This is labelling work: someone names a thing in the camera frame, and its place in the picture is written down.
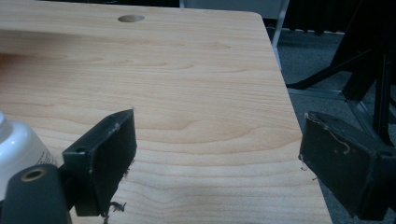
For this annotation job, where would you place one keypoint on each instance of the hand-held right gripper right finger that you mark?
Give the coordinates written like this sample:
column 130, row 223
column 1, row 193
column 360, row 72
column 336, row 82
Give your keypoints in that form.
column 339, row 168

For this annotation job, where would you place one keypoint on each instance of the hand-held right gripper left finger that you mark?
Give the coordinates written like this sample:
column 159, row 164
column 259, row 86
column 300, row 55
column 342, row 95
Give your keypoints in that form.
column 102, row 155

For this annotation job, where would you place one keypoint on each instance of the white plastic bottle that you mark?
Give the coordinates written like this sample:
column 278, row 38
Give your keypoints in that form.
column 17, row 149

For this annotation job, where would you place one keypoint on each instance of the white table leg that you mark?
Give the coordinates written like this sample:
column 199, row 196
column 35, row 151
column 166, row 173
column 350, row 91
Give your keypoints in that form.
column 278, row 34

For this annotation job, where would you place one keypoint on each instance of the dark curtain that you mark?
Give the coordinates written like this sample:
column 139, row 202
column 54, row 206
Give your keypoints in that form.
column 320, row 15

